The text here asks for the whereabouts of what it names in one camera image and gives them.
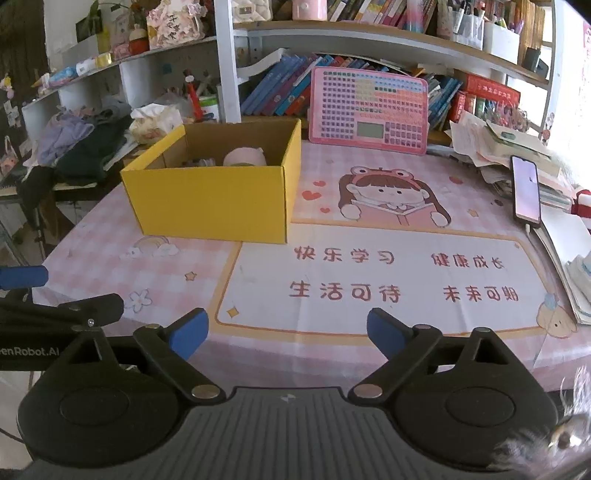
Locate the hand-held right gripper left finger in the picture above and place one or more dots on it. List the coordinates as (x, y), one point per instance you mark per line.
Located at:
(189, 332)

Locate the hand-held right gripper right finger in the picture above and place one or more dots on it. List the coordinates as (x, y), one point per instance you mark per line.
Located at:
(388, 330)

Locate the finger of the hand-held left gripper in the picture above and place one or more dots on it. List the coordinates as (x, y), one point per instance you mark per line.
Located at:
(69, 311)
(23, 277)

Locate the yellow cardboard box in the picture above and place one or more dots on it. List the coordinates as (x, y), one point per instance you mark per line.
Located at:
(207, 203)

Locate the pink plush toy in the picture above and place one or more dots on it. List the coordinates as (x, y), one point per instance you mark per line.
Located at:
(244, 157)

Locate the pink printed tablecloth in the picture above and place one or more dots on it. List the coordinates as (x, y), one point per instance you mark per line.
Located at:
(369, 277)

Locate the pile of clothes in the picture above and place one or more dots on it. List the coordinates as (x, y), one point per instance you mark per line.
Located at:
(92, 147)

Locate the white paper stack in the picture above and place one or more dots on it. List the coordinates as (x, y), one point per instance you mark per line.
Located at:
(563, 244)

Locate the smartphone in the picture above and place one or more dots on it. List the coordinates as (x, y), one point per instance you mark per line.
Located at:
(526, 191)

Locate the pile of loose papers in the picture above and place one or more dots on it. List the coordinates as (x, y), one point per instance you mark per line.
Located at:
(489, 147)

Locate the pink learning tablet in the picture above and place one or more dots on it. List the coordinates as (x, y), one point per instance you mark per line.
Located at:
(369, 108)

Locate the white green cup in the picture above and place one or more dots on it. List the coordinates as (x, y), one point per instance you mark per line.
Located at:
(209, 108)

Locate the red plush toy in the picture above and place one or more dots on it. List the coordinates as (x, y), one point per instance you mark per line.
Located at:
(582, 203)

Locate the red pen with white top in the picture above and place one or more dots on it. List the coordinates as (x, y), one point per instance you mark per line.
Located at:
(194, 99)

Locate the row of thin books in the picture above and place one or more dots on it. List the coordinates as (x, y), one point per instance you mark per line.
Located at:
(443, 101)

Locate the bunch of colourful pens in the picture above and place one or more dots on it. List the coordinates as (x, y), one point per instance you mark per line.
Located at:
(503, 115)

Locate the red box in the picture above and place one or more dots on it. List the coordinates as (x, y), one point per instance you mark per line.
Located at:
(489, 92)

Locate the row of blue books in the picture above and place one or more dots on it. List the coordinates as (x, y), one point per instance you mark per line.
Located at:
(277, 85)

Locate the potted plant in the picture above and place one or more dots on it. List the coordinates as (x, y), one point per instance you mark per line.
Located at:
(94, 21)

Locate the pink floral gift box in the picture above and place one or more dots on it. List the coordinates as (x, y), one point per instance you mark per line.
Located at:
(175, 25)

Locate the white pen holder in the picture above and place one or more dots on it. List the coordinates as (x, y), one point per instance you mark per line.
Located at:
(501, 44)
(468, 30)

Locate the black box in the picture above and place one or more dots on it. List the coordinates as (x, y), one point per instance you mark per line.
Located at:
(535, 60)

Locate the row of upright books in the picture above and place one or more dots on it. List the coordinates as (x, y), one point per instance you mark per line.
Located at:
(378, 11)

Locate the white quilted bag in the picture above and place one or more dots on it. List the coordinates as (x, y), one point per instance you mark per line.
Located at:
(251, 10)

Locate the alphabet wall poster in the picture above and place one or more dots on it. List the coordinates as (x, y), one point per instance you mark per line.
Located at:
(587, 34)

